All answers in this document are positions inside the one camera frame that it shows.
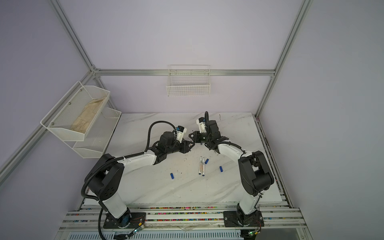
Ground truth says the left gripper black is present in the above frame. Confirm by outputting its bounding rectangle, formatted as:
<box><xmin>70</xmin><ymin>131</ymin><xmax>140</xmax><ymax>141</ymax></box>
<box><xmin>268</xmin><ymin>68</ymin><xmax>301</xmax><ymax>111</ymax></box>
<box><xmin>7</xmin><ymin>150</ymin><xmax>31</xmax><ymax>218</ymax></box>
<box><xmin>166</xmin><ymin>139</ymin><xmax>195</xmax><ymax>155</ymax></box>

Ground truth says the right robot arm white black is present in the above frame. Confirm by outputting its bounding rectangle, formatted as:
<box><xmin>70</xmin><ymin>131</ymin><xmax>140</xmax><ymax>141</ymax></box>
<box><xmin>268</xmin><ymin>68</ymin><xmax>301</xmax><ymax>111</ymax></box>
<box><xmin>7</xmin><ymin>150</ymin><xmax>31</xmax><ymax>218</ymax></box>
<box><xmin>189</xmin><ymin>117</ymin><xmax>275</xmax><ymax>228</ymax></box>

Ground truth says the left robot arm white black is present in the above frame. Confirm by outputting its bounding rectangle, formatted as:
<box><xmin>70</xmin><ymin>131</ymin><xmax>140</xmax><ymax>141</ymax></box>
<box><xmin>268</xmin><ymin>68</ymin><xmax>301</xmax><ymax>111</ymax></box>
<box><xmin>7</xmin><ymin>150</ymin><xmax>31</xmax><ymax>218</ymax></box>
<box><xmin>81</xmin><ymin>131</ymin><xmax>195</xmax><ymax>228</ymax></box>

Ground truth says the beige cloth in shelf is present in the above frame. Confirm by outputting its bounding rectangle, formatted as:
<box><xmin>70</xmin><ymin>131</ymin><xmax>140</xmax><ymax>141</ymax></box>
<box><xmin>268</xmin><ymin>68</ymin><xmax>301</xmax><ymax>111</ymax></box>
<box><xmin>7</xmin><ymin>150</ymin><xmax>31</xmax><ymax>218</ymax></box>
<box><xmin>70</xmin><ymin>97</ymin><xmax>106</xmax><ymax>134</ymax></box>

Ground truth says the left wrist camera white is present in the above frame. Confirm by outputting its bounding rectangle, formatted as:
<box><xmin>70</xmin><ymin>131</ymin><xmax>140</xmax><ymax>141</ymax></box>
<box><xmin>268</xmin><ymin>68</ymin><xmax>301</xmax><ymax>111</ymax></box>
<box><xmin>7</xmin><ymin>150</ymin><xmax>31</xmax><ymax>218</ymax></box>
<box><xmin>176</xmin><ymin>126</ymin><xmax>187</xmax><ymax>143</ymax></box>

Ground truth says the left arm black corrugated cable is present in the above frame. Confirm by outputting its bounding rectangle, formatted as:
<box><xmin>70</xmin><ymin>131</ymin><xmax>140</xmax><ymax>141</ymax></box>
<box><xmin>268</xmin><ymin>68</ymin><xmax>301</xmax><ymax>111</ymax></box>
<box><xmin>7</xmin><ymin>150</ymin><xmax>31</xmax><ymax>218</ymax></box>
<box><xmin>80</xmin><ymin>120</ymin><xmax>178</xmax><ymax>240</ymax></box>

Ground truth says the white wire wall basket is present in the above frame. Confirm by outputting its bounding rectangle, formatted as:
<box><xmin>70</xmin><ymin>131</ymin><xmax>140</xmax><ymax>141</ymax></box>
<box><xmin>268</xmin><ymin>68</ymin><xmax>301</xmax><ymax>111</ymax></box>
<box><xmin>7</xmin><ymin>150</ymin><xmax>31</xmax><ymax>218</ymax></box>
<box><xmin>166</xmin><ymin>65</ymin><xmax>211</xmax><ymax>97</ymax></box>

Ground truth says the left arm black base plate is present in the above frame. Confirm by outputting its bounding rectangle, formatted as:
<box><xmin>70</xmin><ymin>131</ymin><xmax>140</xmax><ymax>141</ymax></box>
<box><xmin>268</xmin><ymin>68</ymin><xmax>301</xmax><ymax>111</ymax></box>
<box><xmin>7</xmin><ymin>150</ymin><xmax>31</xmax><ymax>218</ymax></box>
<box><xmin>103</xmin><ymin>213</ymin><xmax>147</xmax><ymax>230</ymax></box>

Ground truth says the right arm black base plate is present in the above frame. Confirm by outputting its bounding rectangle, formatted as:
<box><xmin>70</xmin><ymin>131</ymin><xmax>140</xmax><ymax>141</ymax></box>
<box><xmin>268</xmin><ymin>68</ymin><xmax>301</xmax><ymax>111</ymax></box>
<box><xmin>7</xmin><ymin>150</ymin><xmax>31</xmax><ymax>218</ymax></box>
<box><xmin>223</xmin><ymin>210</ymin><xmax>265</xmax><ymax>228</ymax></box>

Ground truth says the white mesh two-tier wall shelf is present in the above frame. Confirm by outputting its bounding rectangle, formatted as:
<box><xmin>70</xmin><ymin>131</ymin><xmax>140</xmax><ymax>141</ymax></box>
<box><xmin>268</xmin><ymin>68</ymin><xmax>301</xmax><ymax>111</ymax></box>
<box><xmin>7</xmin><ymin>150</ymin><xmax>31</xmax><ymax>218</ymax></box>
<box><xmin>41</xmin><ymin>82</ymin><xmax>122</xmax><ymax>159</ymax></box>

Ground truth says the aluminium rail base frame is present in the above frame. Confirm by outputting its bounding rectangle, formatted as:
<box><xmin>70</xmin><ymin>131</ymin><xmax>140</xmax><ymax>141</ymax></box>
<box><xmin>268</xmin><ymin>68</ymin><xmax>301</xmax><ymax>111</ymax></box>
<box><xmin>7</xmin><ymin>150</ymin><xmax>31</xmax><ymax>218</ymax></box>
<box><xmin>55</xmin><ymin>205</ymin><xmax>313</xmax><ymax>240</ymax></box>

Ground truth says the aluminium enclosure frame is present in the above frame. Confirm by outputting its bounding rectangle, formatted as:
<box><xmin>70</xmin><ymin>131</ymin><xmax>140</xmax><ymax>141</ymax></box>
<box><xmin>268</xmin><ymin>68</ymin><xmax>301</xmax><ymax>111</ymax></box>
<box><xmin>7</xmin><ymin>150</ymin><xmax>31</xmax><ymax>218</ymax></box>
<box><xmin>0</xmin><ymin>0</ymin><xmax>314</xmax><ymax>208</ymax></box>

